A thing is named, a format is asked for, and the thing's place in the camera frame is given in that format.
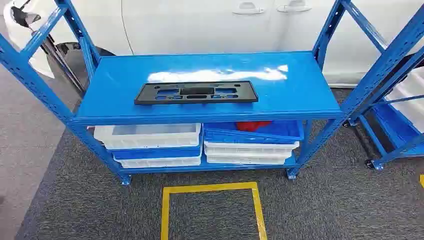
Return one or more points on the black plastic licence plate frame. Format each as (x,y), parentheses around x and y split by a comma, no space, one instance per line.
(245,92)

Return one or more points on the red object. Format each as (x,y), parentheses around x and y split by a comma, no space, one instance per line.
(251,126)

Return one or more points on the blue steel shelf rack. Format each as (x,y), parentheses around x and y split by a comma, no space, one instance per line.
(281,96)

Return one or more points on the white car body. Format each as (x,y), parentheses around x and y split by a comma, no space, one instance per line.
(198,26)

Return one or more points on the yellow floor tape square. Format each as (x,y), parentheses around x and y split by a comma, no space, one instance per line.
(164,212)

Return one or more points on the black caster wheel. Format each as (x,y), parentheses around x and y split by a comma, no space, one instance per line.
(346,124)
(369,163)

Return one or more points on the blue wheeled shelf rack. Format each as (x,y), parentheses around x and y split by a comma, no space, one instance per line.
(394,129)

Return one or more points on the black car tyre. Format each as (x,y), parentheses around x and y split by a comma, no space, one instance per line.
(402,61)

